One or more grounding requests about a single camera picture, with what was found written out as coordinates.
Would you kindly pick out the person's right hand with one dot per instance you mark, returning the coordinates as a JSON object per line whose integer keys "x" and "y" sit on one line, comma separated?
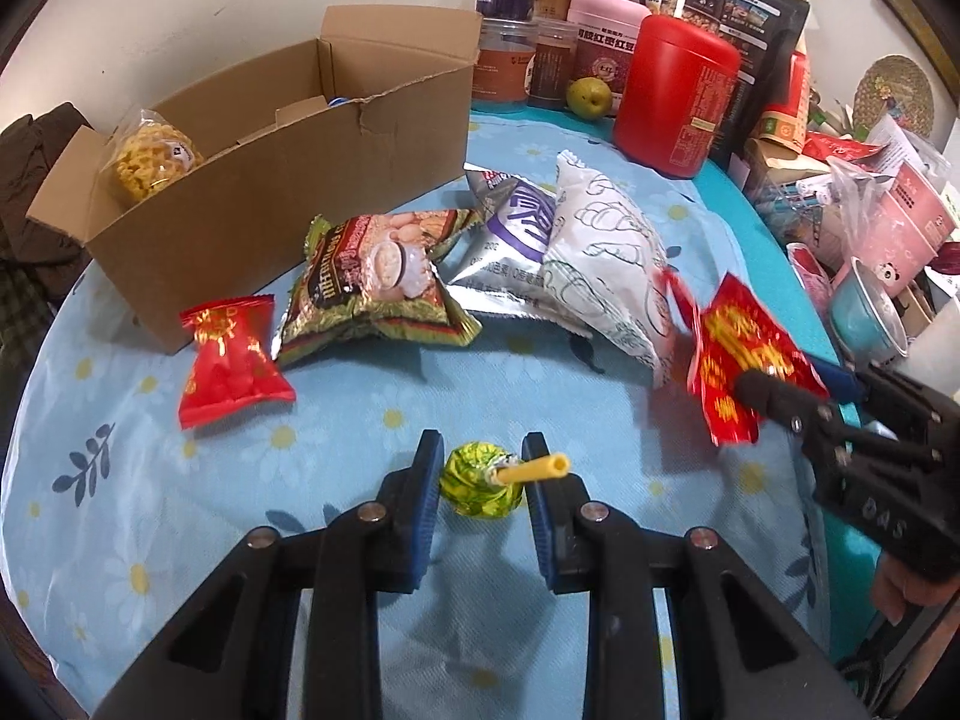
{"x": 896, "y": 587}

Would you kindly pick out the silver purple snack bag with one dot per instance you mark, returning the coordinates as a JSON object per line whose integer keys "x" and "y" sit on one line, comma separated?
{"x": 500, "y": 274}

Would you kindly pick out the dark brown clothes pile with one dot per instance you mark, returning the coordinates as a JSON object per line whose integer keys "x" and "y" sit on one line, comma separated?
{"x": 29, "y": 147}

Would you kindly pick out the blue floral tablecloth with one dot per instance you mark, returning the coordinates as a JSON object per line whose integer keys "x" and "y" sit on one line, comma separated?
{"x": 112, "y": 516}

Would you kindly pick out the green lollipop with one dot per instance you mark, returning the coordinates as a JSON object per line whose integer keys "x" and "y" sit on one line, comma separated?
{"x": 483, "y": 480}

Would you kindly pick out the red gold snack packet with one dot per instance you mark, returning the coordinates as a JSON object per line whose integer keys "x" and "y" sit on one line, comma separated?
{"x": 735, "y": 333}

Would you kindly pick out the black standing snack pouch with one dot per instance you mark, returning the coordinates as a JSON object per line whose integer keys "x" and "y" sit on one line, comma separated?
{"x": 765, "y": 33}

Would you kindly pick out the waffle snack clear packet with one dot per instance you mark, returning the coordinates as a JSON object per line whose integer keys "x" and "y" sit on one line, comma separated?
{"x": 143, "y": 155}

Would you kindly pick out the metal bowl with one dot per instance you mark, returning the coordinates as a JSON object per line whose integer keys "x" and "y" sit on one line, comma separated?
{"x": 863, "y": 318}

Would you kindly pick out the small red snack packet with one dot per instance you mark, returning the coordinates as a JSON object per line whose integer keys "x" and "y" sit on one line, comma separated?
{"x": 232, "y": 370}

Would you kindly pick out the red plastic canister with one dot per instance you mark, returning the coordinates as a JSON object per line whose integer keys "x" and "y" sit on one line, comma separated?
{"x": 680, "y": 82}

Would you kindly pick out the green apple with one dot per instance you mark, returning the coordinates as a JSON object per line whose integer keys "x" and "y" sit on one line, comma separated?
{"x": 589, "y": 98}

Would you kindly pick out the white printed bread bag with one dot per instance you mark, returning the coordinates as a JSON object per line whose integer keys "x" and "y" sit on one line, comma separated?
{"x": 605, "y": 265}

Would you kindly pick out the pink lidded jar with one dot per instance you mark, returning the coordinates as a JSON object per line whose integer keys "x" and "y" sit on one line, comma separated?
{"x": 607, "y": 33}

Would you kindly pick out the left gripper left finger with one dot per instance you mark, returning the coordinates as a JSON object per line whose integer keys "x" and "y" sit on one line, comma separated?
{"x": 228, "y": 651}

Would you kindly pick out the green brown snack bag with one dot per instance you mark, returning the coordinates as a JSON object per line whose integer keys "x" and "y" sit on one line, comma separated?
{"x": 376, "y": 276}

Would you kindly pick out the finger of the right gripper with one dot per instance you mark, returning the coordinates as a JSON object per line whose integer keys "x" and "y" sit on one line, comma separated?
{"x": 842, "y": 382}
{"x": 815, "y": 420}

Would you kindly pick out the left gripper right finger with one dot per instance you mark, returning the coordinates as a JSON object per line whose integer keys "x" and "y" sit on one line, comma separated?
{"x": 666, "y": 625}

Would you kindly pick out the orange powder clear jar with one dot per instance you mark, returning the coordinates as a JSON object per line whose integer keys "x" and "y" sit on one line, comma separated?
{"x": 506, "y": 49}

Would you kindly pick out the brown spice clear jar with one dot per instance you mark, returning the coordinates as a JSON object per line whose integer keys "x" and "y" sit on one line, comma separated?
{"x": 554, "y": 58}

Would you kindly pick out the brown cardboard box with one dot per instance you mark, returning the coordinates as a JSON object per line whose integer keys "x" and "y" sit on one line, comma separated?
{"x": 275, "y": 154}

